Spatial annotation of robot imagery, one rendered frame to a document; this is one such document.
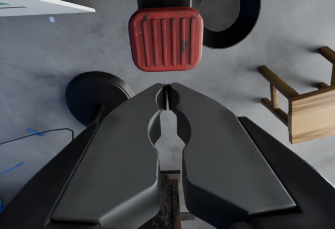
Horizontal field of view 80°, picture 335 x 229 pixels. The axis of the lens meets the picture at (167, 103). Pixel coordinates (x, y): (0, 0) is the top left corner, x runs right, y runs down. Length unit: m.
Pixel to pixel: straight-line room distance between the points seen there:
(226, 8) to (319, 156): 1.24
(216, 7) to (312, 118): 0.60
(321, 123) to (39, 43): 1.27
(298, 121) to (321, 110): 0.09
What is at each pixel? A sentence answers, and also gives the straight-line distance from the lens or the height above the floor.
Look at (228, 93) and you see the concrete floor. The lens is 1.16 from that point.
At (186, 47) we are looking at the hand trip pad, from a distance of 0.20.
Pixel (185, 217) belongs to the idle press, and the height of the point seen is 0.16.
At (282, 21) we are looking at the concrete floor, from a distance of 1.11.
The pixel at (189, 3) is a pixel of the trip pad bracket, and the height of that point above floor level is 0.70.
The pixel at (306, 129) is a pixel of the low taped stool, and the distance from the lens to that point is 1.01.
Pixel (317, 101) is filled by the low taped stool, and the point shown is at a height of 0.33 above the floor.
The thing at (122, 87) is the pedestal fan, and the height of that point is 0.03.
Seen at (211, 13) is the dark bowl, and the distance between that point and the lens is 0.98.
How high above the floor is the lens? 0.95
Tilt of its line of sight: 57 degrees down
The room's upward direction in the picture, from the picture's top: 177 degrees clockwise
